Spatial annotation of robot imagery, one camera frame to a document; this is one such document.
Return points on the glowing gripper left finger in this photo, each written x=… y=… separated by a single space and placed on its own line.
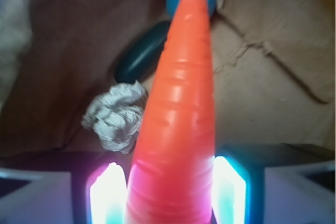
x=63 y=187

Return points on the crumpled white paper ball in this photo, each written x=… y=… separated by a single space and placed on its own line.
x=116 y=116

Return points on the orange plastic carrot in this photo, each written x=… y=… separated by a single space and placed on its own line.
x=171 y=176

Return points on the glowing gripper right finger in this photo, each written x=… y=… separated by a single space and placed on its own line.
x=274 y=183

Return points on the dark green oval object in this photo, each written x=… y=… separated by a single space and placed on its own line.
x=142 y=57

